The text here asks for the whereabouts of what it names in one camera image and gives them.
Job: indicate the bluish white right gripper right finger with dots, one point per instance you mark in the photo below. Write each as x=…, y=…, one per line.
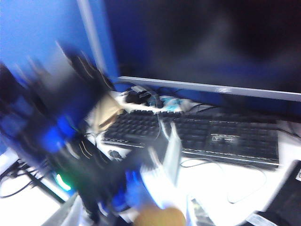
x=200, y=214

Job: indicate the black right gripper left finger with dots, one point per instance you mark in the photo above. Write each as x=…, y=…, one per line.
x=94, y=209

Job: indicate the brown fuzzy kiwi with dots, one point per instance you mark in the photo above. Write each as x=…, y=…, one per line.
x=161, y=217

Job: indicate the black angular gaming mouse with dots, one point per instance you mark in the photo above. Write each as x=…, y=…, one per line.
x=289, y=193

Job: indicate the black mechanical keyboard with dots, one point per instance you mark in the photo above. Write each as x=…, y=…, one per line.
x=200, y=136

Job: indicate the dark grey rectangular box device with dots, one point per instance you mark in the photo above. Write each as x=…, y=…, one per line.
x=77, y=99

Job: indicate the light blue small packet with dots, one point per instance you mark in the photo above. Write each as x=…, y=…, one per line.
x=172, y=103

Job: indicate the small black power adapter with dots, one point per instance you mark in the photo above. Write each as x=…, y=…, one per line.
x=132, y=99

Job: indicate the large black computer monitor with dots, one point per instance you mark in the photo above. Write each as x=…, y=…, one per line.
x=211, y=47

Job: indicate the aluminium partition frame post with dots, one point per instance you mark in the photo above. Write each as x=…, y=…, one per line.
x=91, y=35

